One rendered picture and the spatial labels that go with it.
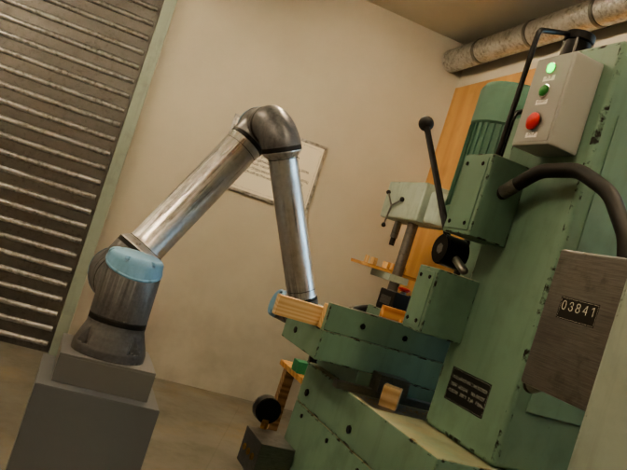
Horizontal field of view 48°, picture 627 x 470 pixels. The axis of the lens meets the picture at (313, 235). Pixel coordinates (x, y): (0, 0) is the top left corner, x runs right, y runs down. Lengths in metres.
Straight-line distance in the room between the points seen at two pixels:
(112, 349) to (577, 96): 1.22
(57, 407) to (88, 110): 2.78
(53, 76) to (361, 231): 2.12
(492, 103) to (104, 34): 3.19
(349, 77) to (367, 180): 0.68
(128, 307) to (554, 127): 1.12
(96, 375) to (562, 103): 1.24
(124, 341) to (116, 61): 2.77
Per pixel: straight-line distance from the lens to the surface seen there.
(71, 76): 4.39
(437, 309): 1.29
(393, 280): 3.95
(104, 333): 1.86
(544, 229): 1.24
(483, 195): 1.27
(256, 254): 4.53
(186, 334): 4.53
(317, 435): 1.51
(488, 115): 1.56
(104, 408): 1.83
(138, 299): 1.85
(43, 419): 1.83
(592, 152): 1.23
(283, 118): 2.02
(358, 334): 1.43
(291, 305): 1.40
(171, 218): 2.04
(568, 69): 1.25
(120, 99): 4.39
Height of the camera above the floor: 1.04
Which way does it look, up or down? 1 degrees up
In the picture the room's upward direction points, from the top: 18 degrees clockwise
